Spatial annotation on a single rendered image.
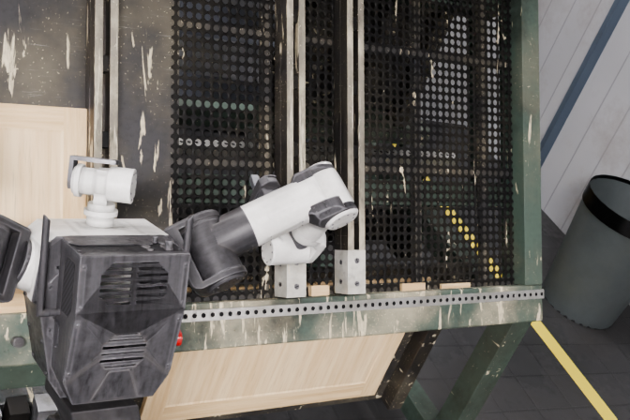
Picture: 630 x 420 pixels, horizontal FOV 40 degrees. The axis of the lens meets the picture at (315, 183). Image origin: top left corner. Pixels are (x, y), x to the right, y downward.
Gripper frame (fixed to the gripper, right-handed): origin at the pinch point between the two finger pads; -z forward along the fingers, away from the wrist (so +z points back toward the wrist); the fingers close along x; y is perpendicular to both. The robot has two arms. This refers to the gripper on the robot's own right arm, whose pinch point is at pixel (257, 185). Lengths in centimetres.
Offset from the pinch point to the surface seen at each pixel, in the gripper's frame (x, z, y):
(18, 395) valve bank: -46, 23, 54
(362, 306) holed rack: -33, 15, -41
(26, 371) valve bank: -42, 20, 53
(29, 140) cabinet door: -4, -19, 52
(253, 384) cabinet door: -86, 1, -31
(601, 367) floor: -126, -13, -243
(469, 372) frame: -72, 15, -105
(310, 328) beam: -36.9, 17.8, -23.6
